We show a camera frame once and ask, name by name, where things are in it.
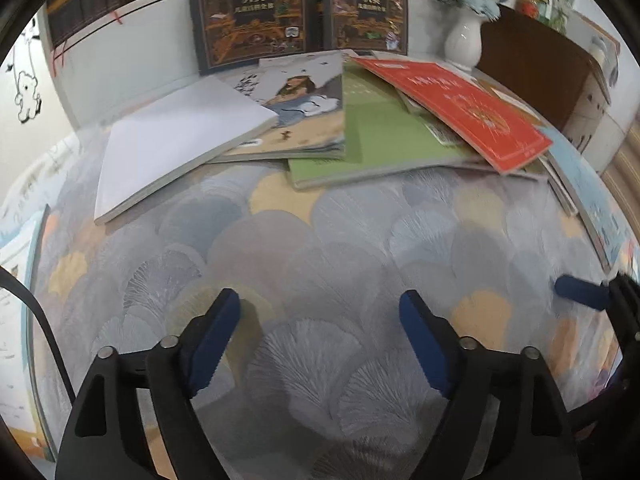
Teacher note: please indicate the grey fan-patterned cloth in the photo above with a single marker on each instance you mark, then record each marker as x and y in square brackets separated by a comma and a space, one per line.
[320, 240]

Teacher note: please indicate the grey book with bearded man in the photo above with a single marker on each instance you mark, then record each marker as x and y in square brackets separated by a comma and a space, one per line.
[300, 90]

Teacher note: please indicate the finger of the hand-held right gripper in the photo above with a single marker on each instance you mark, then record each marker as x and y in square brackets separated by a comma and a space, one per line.
[580, 291]

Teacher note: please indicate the light blue book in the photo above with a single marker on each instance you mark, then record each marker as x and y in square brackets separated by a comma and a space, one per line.
[585, 185]

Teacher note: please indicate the row of dark shelf books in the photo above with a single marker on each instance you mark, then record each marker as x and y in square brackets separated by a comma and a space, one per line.
[90, 0]

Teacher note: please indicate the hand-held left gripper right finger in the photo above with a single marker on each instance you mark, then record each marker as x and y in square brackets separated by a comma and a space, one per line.
[422, 345]

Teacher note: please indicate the white vase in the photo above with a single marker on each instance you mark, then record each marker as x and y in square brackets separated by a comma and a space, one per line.
[462, 42]

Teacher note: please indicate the plain white book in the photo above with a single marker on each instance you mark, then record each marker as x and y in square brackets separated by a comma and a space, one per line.
[175, 150]

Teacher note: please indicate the brown cardboard box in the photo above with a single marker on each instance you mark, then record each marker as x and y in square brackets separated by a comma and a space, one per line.
[530, 60]

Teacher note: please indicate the white bookshelf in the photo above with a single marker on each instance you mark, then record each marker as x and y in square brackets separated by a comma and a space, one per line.
[125, 60]

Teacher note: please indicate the light green book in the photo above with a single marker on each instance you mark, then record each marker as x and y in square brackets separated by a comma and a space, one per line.
[380, 135]

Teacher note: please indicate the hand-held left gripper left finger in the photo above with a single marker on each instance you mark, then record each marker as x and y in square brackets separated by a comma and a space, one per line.
[215, 345]

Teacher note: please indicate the black line wall decals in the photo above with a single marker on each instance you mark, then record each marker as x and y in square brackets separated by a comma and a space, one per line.
[27, 95]

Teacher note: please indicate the jar of colourful things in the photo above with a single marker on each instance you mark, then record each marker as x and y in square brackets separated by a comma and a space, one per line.
[534, 5]

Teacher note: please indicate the red book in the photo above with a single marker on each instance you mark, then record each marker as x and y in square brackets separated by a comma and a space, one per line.
[480, 120]

